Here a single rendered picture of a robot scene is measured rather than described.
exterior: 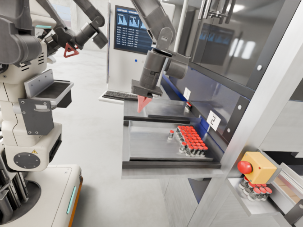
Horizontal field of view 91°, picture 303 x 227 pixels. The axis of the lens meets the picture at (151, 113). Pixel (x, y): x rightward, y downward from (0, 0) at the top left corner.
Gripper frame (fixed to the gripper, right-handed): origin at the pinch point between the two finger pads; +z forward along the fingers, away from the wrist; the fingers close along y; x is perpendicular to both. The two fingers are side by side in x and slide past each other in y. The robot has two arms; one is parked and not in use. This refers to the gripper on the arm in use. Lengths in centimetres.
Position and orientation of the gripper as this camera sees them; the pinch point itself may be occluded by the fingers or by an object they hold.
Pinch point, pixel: (139, 110)
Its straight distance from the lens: 52.6
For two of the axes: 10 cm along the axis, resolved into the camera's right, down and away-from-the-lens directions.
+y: 9.4, 2.1, 2.7
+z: -3.1, 8.5, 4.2
